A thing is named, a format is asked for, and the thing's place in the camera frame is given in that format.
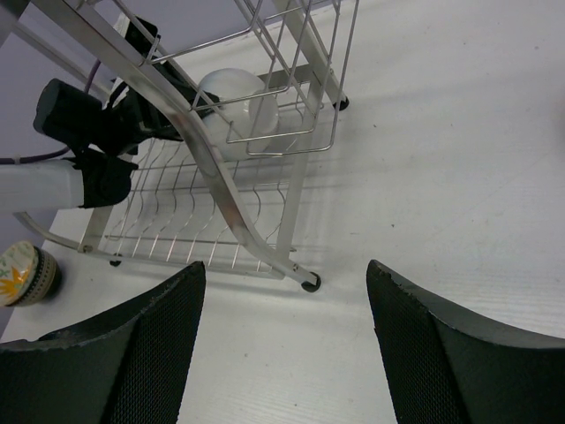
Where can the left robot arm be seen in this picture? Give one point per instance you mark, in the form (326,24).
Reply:
(91,171)

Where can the brown patterned bowl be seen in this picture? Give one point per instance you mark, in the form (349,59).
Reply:
(43,281)

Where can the wire utensil basket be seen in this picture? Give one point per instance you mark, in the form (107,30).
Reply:
(299,69)

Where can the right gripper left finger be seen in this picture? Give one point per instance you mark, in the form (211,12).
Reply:
(128,364)

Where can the stainless steel dish rack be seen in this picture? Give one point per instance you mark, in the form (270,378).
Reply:
(194,155)

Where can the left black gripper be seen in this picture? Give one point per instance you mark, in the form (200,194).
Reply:
(136,116)

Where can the light blue white bowl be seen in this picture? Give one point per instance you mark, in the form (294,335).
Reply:
(247,121)

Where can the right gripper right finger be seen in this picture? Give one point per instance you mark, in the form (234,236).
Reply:
(445,363)

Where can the yellow flower bowl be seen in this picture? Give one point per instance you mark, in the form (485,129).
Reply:
(19,264)

